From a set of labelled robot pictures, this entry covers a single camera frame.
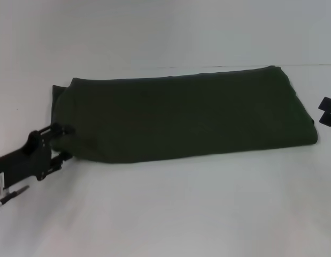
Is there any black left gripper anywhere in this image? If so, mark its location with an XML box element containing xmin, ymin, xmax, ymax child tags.
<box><xmin>0</xmin><ymin>123</ymin><xmax>76</xmax><ymax>190</ymax></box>

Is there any dark green FREE! t-shirt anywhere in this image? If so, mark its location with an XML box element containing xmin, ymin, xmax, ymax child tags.
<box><xmin>49</xmin><ymin>64</ymin><xmax>320</xmax><ymax>164</ymax></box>

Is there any left arm cable with connector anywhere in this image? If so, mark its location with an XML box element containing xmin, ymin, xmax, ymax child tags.
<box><xmin>0</xmin><ymin>185</ymin><xmax>30</xmax><ymax>209</ymax></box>

